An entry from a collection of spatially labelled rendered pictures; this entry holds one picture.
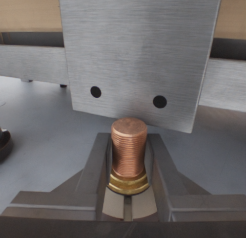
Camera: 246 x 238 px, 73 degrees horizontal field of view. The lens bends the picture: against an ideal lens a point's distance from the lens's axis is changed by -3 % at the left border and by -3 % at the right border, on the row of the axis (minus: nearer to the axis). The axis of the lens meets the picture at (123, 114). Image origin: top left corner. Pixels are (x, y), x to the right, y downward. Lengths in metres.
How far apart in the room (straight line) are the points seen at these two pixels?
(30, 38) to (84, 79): 0.20
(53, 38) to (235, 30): 0.25
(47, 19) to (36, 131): 0.21
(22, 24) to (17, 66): 0.08
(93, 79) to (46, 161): 0.19
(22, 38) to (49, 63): 0.11
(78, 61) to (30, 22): 0.19
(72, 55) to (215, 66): 0.13
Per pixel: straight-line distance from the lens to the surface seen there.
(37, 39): 0.33
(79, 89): 0.17
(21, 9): 0.35
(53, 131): 0.38
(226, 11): 0.23
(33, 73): 0.29
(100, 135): 0.15
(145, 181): 0.16
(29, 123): 0.43
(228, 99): 0.20
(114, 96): 0.16
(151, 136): 0.15
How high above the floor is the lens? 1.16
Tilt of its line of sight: 28 degrees up
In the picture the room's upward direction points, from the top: 179 degrees counter-clockwise
